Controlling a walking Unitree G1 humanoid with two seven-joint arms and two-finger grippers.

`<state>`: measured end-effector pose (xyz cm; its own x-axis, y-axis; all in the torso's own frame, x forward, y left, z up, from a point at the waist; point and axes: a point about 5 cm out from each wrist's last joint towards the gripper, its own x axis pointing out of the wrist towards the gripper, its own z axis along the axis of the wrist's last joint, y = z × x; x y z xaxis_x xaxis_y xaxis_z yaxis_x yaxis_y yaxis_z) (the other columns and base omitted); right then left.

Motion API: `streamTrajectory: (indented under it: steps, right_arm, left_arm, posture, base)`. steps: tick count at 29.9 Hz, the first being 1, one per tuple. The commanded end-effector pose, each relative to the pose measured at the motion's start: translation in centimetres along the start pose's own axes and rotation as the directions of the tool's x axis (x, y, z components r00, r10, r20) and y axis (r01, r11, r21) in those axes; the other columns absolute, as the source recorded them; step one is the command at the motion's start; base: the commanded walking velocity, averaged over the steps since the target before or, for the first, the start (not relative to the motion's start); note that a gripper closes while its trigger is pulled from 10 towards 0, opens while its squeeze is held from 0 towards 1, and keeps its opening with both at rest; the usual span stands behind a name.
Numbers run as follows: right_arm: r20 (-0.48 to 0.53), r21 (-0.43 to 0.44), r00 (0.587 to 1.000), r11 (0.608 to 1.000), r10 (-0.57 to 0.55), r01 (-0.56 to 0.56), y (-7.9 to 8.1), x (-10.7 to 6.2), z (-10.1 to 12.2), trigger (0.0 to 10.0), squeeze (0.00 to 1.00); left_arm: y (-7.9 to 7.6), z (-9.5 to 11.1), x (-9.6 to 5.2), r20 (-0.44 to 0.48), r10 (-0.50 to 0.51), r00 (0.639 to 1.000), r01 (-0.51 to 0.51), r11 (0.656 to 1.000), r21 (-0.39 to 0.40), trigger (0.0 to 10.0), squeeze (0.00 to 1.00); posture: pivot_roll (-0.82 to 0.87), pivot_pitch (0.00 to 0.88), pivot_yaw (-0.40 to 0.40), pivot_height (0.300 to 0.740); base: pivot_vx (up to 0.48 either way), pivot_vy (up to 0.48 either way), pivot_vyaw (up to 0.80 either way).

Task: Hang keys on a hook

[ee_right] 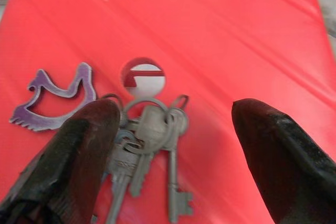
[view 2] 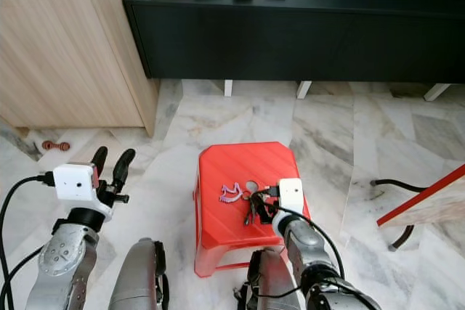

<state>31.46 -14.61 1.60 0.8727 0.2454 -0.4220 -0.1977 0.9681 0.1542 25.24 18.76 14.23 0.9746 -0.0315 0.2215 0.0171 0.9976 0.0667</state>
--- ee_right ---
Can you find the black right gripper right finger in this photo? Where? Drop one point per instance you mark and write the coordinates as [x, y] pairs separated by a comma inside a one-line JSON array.
[[288, 171]]

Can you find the metal key bunch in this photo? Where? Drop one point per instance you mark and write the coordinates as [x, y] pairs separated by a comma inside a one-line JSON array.
[[153, 127]]

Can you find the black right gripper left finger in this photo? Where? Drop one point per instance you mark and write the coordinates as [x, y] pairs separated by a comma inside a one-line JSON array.
[[68, 161]]

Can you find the red plastic stool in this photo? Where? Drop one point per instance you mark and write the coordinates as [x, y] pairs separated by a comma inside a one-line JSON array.
[[210, 37]]

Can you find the purple animal-shaped key charm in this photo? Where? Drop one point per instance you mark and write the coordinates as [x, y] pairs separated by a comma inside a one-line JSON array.
[[22, 117]]

